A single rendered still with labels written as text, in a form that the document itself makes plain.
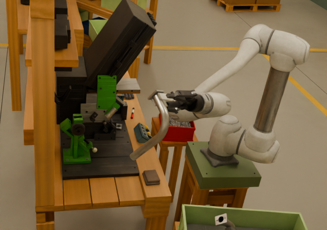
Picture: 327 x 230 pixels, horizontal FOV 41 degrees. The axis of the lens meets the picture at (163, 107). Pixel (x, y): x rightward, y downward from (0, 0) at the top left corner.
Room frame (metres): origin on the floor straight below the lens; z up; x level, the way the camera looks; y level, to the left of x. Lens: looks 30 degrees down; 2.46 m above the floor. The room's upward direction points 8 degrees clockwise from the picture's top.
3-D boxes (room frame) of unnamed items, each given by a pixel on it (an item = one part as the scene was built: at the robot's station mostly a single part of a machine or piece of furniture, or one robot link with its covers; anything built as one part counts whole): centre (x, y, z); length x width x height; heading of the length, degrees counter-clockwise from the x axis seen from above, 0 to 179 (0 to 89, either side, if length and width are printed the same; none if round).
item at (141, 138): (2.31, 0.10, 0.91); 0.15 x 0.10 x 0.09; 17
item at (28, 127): (2.30, 0.80, 1.23); 1.30 x 0.05 x 0.09; 17
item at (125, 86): (2.51, 0.37, 1.11); 0.39 x 0.16 x 0.03; 107
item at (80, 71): (2.47, 0.61, 1.07); 0.30 x 0.18 x 0.34; 17
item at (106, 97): (2.36, 0.36, 1.17); 0.13 x 0.12 x 0.20; 17
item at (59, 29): (2.07, 0.57, 1.59); 0.15 x 0.07 x 0.07; 17
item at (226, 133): (2.17, -0.39, 1.09); 0.18 x 0.16 x 0.22; 68
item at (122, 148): (2.41, 0.44, 0.89); 1.10 x 0.42 x 0.02; 17
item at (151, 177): (1.90, 0.01, 0.91); 0.10 x 0.08 x 0.03; 19
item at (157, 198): (2.49, 0.18, 0.82); 1.50 x 0.14 x 0.15; 17
